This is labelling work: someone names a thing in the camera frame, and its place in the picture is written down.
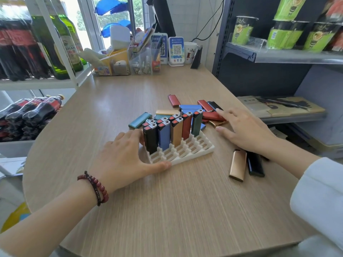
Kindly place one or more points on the white sleeve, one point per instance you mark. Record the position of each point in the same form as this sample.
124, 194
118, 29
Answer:
321, 200

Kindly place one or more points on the red instant noodle cup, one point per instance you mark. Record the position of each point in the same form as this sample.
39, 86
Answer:
336, 41
332, 9

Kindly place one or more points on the shrink-wrapped pack of cola bottles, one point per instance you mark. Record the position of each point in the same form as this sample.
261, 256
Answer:
26, 115

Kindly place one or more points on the green instant noodle cup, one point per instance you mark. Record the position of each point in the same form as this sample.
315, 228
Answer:
290, 7
298, 34
277, 34
245, 30
320, 37

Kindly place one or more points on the blue code sign stand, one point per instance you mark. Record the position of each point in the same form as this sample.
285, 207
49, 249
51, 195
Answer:
176, 50

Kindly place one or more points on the person's left hand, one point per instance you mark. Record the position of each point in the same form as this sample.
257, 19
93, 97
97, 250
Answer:
120, 157

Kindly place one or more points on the clear plastic desk organizer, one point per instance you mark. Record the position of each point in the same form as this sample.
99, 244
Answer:
139, 62

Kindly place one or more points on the person's left forearm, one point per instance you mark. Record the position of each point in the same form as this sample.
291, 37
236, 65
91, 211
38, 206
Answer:
53, 216

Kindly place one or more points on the grey shelf board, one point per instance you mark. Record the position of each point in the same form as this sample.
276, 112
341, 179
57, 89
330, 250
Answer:
289, 56

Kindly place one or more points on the pile of loose colourful lighters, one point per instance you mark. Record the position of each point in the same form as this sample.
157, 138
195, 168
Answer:
195, 111

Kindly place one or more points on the blue parasol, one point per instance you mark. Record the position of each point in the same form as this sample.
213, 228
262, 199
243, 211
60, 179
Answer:
116, 25
109, 5

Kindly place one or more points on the gold lighter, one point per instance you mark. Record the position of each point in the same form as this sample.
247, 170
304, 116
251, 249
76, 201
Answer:
238, 165

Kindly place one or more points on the flat beige printed box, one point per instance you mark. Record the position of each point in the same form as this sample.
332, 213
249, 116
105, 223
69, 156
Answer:
281, 105

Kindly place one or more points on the white code sign stand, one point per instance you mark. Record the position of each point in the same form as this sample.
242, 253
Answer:
160, 48

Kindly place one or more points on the black lighter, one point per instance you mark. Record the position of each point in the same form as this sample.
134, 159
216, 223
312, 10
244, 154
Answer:
255, 164

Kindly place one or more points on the row of cola bottles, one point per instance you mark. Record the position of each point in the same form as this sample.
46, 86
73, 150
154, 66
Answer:
21, 48

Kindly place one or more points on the person's right hand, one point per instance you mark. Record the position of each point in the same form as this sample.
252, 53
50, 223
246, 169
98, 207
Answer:
249, 131

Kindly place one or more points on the yellow card box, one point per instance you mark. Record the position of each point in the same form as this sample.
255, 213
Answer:
112, 62

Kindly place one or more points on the black monitor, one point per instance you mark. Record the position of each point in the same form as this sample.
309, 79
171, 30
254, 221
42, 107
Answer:
162, 13

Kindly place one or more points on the green glass beer bottle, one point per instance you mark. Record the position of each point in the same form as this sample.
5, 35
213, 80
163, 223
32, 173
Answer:
80, 48
53, 50
70, 45

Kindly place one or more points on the white rounded box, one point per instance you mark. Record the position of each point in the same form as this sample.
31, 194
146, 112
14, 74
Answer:
119, 37

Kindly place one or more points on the black wedge stand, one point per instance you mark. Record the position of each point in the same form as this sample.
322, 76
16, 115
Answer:
197, 58

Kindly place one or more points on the teal lighter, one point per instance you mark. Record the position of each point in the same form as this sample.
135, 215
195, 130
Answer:
140, 121

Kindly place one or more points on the white slotted lighter rack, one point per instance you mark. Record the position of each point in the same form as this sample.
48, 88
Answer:
187, 152

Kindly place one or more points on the row of upright colourful lighters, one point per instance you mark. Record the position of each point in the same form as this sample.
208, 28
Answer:
171, 131

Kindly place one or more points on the white metal shelf rack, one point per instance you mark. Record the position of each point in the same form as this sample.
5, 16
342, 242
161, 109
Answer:
53, 50

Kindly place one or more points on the white printed mug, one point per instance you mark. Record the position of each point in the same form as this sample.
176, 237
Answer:
189, 52

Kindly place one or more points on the dark metal shelving unit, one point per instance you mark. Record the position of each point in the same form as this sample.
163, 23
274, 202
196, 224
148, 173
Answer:
268, 74

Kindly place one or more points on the red lighter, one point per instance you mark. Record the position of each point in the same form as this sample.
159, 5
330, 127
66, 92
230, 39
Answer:
173, 100

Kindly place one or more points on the person's right thumb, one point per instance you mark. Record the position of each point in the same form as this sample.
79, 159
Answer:
223, 131

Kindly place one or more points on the clear acrylic shelf divider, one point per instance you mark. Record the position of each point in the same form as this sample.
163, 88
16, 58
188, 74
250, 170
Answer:
254, 44

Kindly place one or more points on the white window frame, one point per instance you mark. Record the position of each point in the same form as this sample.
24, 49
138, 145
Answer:
88, 21

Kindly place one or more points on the person's left thumb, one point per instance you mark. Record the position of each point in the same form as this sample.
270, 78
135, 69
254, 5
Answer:
156, 168

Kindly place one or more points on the person's right forearm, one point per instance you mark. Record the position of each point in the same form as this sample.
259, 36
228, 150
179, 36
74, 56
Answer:
292, 157

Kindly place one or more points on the yellow plastic object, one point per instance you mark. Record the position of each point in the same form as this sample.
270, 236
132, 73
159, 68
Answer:
14, 218

